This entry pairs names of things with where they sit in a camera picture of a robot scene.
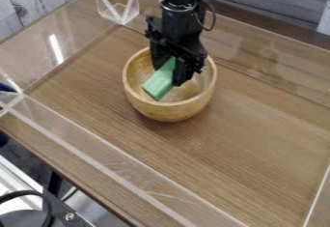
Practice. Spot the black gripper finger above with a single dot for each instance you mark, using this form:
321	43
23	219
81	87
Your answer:
185	69
161	52

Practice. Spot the light wooden bowl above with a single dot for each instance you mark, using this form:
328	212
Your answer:
184	102

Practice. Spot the blue object behind acrylic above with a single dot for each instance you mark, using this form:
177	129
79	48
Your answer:
6	88

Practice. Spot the black table leg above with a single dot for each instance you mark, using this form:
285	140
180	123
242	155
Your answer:
55	184

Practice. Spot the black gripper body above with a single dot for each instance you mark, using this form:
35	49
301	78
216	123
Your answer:
180	26

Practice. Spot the green rectangular block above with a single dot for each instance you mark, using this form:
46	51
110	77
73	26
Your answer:
160	82

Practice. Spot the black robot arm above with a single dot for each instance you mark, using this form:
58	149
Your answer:
174	35

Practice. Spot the clear acrylic enclosure wall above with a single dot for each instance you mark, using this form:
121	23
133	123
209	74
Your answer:
245	165

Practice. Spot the white object at right edge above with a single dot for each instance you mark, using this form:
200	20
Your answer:
324	24

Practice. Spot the black metal bracket with screw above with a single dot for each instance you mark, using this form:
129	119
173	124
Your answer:
65	216

